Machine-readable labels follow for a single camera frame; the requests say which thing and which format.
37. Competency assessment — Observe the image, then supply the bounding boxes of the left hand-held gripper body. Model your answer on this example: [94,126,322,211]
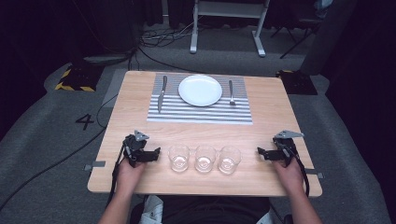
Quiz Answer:
[122,129,151,168]

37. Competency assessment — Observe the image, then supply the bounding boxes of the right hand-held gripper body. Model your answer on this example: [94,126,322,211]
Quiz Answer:
[272,129,305,164]

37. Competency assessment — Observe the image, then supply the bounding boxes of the person's left hand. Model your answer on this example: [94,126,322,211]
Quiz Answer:
[115,156,148,196]

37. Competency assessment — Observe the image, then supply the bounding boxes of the person's right hand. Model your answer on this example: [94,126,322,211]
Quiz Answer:
[273,156,306,196]

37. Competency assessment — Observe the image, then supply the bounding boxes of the clear drinking glass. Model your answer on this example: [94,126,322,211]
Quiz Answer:
[193,145,218,174]
[167,144,191,173]
[217,146,243,175]

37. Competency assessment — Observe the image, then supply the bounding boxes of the person's white printed clothing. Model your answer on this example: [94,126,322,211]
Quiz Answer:
[137,194,164,224]

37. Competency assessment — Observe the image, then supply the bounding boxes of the silver table knife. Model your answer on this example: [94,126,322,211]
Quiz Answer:
[157,75,169,114]

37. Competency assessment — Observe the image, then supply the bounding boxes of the grey striped placemat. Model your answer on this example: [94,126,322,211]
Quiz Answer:
[146,73,254,126]

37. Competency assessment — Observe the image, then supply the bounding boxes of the silver fork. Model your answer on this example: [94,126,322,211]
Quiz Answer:
[228,79,237,106]

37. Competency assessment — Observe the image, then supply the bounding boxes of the white round plate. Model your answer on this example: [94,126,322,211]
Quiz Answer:
[177,74,224,108]

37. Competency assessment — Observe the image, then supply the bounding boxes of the person's dark trousers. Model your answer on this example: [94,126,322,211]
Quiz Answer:
[129,195,295,224]

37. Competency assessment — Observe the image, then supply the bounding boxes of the black tripod stand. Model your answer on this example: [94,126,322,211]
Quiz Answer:
[270,12,323,60]

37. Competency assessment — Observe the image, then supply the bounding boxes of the grey curtain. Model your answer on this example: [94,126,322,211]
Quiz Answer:
[299,0,360,77]

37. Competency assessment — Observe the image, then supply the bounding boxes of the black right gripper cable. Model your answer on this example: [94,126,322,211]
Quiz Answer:
[279,141,311,198]

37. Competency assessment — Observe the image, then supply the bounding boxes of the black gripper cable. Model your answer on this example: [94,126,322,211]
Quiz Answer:
[106,141,130,207]
[279,141,311,198]

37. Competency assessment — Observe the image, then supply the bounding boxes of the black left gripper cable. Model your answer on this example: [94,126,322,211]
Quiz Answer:
[106,141,130,207]

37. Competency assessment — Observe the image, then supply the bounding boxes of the long black floor cable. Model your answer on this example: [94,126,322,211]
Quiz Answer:
[0,92,120,213]

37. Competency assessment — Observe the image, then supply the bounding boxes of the black yellow striped base plate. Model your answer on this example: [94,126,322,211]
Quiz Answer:
[54,63,105,93]

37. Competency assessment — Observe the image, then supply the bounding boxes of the bundle of floor cables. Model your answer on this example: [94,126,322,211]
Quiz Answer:
[126,18,206,73]

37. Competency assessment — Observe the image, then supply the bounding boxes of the white metal stand frame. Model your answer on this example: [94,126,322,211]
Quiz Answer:
[189,0,272,59]

